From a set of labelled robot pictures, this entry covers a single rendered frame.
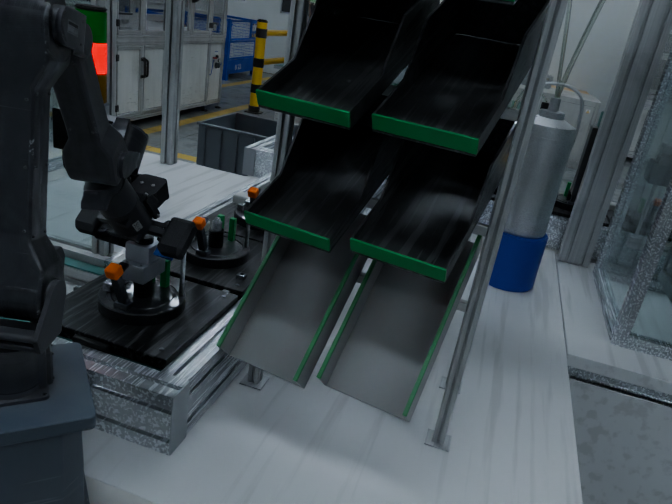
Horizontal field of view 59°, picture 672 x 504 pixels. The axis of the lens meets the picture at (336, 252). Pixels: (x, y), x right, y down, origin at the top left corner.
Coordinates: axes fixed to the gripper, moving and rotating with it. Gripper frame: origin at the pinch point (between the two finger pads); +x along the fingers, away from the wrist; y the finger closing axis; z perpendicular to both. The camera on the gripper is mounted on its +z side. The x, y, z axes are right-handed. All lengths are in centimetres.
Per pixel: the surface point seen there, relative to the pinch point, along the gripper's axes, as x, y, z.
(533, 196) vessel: 44, -61, 57
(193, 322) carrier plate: 7.3, -10.0, -8.3
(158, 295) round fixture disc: 6.8, -2.4, -5.8
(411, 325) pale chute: -1.6, -44.6, -2.0
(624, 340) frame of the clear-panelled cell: 52, -88, 30
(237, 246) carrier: 24.3, -4.0, 14.6
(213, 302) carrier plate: 12.4, -9.5, -2.4
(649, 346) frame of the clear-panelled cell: 52, -93, 30
